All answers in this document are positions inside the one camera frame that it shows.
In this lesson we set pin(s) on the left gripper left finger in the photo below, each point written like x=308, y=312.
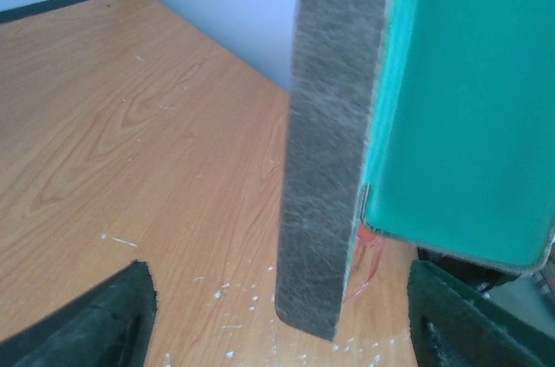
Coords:
x=109, y=325

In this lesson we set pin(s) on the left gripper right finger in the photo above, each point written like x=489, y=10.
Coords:
x=451, y=324

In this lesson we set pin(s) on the grey glasses case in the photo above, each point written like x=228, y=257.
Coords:
x=428, y=121

